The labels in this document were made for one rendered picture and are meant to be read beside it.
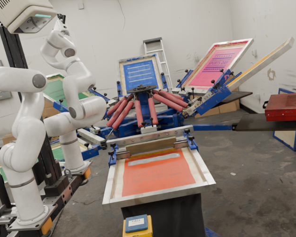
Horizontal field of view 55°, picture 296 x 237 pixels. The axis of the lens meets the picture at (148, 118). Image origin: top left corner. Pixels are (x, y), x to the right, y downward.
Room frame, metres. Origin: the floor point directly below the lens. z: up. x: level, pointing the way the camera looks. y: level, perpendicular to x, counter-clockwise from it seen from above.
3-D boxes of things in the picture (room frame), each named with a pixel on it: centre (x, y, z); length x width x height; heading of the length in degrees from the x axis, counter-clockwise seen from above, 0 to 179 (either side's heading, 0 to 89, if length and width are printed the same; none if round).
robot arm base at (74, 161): (1.49, 0.46, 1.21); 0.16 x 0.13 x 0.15; 78
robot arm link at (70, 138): (1.48, 0.45, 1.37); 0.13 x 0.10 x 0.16; 136
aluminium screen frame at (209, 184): (1.69, 0.01, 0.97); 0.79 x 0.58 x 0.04; 0
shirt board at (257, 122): (2.40, -0.57, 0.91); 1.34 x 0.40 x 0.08; 60
